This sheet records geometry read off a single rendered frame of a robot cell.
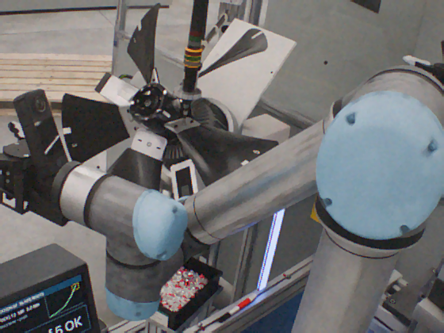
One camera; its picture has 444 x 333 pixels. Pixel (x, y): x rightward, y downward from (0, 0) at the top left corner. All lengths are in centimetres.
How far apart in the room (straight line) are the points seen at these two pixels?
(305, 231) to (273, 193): 160
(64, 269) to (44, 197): 17
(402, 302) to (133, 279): 75
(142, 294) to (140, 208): 13
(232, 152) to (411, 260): 92
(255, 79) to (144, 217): 114
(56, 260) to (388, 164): 61
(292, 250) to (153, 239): 176
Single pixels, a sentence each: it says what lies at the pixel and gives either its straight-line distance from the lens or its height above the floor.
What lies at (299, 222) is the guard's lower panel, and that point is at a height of 58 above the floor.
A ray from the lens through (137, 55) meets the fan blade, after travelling 178.
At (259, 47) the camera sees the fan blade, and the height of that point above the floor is 141.
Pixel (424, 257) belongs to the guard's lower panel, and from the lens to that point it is 205.
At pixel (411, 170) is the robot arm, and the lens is 48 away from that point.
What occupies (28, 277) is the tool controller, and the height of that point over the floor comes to 125.
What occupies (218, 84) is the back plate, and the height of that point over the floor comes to 119.
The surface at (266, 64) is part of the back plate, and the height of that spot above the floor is 128.
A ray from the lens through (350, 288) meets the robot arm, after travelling 57.
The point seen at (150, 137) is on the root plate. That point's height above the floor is 113.
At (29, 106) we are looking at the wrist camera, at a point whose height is 154.
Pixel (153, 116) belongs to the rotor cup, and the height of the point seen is 120.
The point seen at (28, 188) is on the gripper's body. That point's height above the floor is 143.
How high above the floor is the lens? 184
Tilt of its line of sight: 29 degrees down
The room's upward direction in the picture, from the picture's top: 9 degrees clockwise
